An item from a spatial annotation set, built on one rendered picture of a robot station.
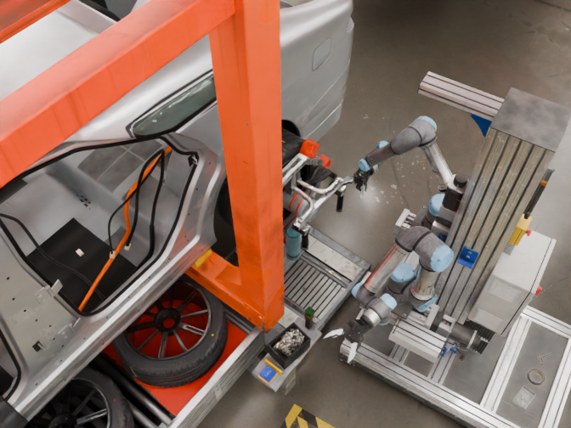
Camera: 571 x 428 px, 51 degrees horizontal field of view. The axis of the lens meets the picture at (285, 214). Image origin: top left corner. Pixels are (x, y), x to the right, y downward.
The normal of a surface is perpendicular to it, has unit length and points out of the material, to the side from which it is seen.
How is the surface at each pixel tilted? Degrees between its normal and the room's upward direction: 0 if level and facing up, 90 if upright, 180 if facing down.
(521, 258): 0
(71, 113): 90
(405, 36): 0
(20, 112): 0
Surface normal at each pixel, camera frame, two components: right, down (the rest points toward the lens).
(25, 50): 0.09, -0.67
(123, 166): -0.07, -0.51
